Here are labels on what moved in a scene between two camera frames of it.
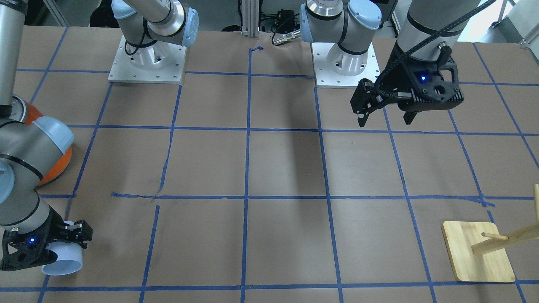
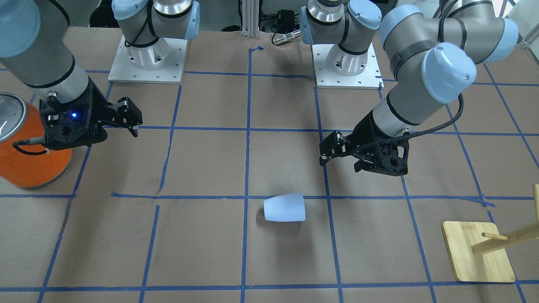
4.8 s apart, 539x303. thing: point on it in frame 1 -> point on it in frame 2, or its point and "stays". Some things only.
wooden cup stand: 478,251 stays
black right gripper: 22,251 -> 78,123
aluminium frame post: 250,18 stays
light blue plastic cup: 70,259 -> 286,207
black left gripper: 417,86 -> 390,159
